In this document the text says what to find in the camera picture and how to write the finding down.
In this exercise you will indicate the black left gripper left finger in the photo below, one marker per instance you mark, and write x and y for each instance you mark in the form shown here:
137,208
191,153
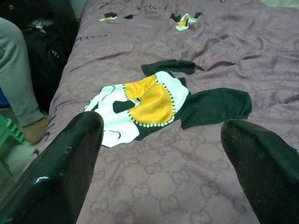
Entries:
53,175

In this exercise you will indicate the purple cartoon print blanket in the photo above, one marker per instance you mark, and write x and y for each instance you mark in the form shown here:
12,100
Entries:
187,70

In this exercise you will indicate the black backpack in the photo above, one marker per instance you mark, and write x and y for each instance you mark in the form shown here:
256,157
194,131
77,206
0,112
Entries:
49,58

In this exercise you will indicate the person bare foot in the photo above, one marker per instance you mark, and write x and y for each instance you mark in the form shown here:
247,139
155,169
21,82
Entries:
35,130

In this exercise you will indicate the green plastic stool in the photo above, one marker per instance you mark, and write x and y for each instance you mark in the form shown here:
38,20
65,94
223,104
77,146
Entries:
9,133

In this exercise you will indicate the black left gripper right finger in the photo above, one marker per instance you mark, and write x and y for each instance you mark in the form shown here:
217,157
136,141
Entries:
268,177

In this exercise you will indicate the dark bedside cabinet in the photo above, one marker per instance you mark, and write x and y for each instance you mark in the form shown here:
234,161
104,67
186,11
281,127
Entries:
46,9

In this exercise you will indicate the person leg grey trousers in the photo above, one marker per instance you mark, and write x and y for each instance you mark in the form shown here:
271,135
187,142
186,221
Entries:
16,74

